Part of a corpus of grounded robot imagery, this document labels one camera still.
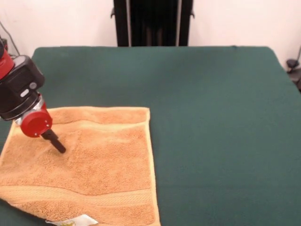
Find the dark green table cloth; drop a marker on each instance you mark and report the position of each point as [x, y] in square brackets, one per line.
[223, 141]

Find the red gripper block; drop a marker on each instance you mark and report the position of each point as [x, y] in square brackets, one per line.
[35, 123]

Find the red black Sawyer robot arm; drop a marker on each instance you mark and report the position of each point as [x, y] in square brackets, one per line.
[18, 89]

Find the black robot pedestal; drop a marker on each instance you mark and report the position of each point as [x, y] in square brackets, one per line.
[152, 23]

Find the black power adapter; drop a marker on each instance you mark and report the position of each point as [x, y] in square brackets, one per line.
[291, 63]

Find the orange terry towel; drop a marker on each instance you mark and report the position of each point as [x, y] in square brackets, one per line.
[94, 169]

